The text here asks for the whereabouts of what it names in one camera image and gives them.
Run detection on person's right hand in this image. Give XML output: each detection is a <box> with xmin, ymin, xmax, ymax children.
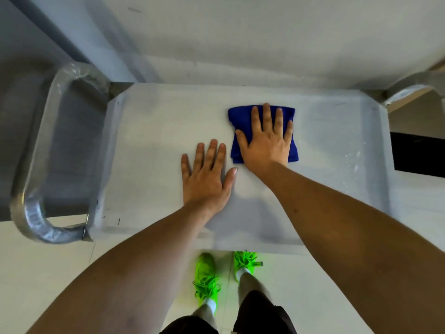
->
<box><xmin>235</xmin><ymin>103</ymin><xmax>295</xmax><ymax>178</ymax></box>

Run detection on person's left hand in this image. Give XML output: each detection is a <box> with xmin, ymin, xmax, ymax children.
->
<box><xmin>180</xmin><ymin>139</ymin><xmax>238</xmax><ymax>220</ymax></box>

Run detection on blue cloth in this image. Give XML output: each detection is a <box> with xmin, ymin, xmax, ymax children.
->
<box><xmin>228</xmin><ymin>104</ymin><xmax>300</xmax><ymax>165</ymax></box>

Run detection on stainless steel service trolley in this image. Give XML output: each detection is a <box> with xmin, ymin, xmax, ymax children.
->
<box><xmin>9</xmin><ymin>62</ymin><xmax>445</xmax><ymax>257</ymax></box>

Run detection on person's left forearm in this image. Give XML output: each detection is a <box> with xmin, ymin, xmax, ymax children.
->
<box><xmin>27</xmin><ymin>205</ymin><xmax>231</xmax><ymax>334</ymax></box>

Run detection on person's right forearm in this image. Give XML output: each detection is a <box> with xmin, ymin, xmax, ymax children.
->
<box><xmin>262</xmin><ymin>162</ymin><xmax>445</xmax><ymax>334</ymax></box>

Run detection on person's right leg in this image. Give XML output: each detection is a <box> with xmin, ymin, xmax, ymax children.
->
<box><xmin>237</xmin><ymin>273</ymin><xmax>274</xmax><ymax>305</ymax></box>

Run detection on person's leg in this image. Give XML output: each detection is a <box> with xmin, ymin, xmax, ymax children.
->
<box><xmin>191</xmin><ymin>304</ymin><xmax>218</xmax><ymax>329</ymax></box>
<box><xmin>237</xmin><ymin>273</ymin><xmax>274</xmax><ymax>305</ymax></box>

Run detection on person's left leg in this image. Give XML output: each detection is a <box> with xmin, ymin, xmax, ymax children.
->
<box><xmin>191</xmin><ymin>304</ymin><xmax>218</xmax><ymax>329</ymax></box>

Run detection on neon green right shoe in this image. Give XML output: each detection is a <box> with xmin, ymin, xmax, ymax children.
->
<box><xmin>232</xmin><ymin>250</ymin><xmax>264</xmax><ymax>276</ymax></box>

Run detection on neon green shoe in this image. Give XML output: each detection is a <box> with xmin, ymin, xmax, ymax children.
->
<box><xmin>232</xmin><ymin>250</ymin><xmax>264</xmax><ymax>276</ymax></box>
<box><xmin>192</xmin><ymin>253</ymin><xmax>223</xmax><ymax>315</ymax></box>

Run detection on neon green left shoe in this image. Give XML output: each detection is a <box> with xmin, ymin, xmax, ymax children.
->
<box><xmin>192</xmin><ymin>253</ymin><xmax>223</xmax><ymax>315</ymax></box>

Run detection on black shorts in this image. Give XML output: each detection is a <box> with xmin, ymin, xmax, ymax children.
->
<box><xmin>159</xmin><ymin>290</ymin><xmax>298</xmax><ymax>334</ymax></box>

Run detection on black stone door threshold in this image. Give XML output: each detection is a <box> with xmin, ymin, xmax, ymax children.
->
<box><xmin>389</xmin><ymin>131</ymin><xmax>445</xmax><ymax>178</ymax></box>

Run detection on wooden door frame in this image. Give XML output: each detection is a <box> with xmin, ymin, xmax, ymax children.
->
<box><xmin>385</xmin><ymin>58</ymin><xmax>445</xmax><ymax>114</ymax></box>

